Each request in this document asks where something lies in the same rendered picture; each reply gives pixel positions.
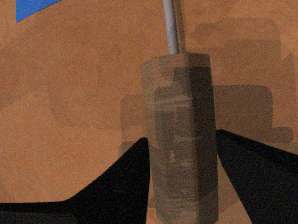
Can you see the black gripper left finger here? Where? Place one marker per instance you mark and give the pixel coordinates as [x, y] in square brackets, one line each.
[118, 196]

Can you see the brown handled tool with grey metal shaft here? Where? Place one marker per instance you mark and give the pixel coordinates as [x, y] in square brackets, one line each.
[182, 137]

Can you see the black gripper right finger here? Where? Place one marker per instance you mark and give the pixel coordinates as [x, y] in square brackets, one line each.
[265, 178]

